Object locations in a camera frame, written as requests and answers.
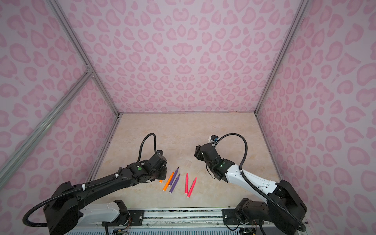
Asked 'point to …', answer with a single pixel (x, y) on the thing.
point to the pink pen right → (192, 187)
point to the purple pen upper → (174, 176)
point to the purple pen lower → (174, 183)
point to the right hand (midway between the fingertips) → (199, 149)
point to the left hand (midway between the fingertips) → (166, 171)
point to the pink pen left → (186, 184)
